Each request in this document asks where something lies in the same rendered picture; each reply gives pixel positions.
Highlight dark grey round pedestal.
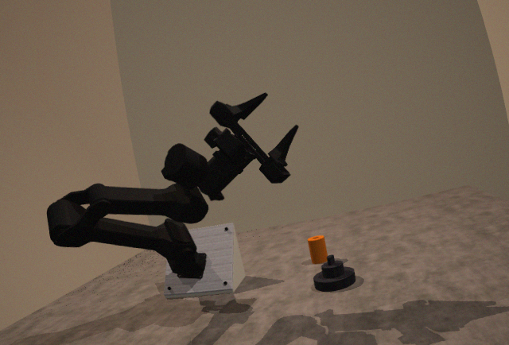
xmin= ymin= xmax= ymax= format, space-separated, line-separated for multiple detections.
xmin=313 ymin=255 xmax=356 ymax=292

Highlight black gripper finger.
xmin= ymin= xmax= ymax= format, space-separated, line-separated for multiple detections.
xmin=268 ymin=125 xmax=299 ymax=167
xmin=224 ymin=93 xmax=268 ymax=120

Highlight orange knob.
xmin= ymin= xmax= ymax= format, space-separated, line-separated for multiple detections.
xmin=308 ymin=236 xmax=328 ymax=265

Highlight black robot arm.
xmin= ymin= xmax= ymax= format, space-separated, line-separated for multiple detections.
xmin=47 ymin=127 xmax=254 ymax=279

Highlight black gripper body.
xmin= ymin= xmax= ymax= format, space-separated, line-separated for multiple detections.
xmin=210 ymin=101 xmax=290 ymax=184

